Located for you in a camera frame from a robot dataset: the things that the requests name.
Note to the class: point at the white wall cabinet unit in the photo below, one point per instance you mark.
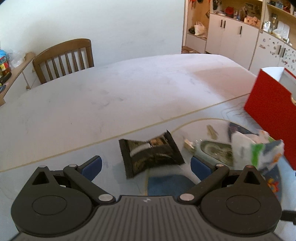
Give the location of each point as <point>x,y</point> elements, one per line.
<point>254,34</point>

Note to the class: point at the white tote bag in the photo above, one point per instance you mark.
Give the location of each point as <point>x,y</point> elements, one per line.
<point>200,29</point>

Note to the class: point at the green correction tape dispenser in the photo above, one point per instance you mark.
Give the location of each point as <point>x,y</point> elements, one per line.
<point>211,152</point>

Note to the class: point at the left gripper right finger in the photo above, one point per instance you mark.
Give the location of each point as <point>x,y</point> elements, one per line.
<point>212,177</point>

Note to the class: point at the low wooden side cabinet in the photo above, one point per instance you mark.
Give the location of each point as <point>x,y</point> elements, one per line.
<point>21,81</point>

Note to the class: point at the wooden chair at wall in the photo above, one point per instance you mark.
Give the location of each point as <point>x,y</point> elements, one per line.
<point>63,59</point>

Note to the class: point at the small orange toy figure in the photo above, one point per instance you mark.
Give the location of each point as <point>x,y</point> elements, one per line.
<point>274,185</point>

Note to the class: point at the red cardboard box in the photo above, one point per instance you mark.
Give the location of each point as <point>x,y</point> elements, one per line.
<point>271,104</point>

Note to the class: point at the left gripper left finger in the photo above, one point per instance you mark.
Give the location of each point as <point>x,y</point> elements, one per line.
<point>81,179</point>

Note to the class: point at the black snack packet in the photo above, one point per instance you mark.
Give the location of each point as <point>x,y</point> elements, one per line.
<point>139,156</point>

